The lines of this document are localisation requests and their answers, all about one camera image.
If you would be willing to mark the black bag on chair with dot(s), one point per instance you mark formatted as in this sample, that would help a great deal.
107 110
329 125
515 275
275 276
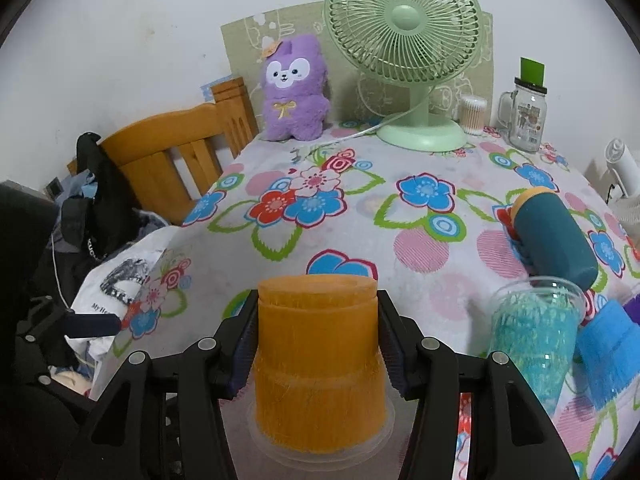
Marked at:
100 200

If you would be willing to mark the beige printed board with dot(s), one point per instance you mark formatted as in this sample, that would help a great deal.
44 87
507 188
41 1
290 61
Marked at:
245 40

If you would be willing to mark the blue patterned paper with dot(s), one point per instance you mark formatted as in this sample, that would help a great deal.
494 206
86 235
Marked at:
207 91

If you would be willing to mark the wooden chair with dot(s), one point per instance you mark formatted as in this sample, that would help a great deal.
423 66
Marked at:
160 135

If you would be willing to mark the green desk fan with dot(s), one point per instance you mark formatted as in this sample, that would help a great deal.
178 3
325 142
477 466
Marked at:
405 17

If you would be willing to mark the glass mug jar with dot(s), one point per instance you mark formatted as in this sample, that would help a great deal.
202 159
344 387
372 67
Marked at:
525 120

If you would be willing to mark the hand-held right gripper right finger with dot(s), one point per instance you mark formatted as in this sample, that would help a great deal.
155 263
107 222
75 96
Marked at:
396 360

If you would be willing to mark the blue cup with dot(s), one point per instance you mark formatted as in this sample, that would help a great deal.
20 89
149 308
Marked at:
610 355

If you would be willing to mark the white hair dryer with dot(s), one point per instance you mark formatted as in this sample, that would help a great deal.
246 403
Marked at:
620 160

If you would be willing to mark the cotton swab container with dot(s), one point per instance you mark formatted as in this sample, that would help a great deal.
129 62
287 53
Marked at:
472 117

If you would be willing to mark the green card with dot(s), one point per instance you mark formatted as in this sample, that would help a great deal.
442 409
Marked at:
532 72

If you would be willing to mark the clear cup with teal filling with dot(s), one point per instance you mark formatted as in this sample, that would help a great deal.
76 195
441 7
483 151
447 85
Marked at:
530 340

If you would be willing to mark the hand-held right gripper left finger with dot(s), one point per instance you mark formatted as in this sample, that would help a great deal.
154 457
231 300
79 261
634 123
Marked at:
240 360

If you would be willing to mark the orange cup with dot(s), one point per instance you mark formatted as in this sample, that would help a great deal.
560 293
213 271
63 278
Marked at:
315 360

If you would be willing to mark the white printed bag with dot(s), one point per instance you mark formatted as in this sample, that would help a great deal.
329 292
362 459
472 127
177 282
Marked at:
125 260

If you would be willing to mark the teal bottle with orange cap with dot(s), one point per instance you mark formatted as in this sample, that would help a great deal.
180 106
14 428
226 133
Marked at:
550 240

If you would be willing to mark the purple plush toy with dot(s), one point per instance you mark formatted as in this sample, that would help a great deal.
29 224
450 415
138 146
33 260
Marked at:
295 105

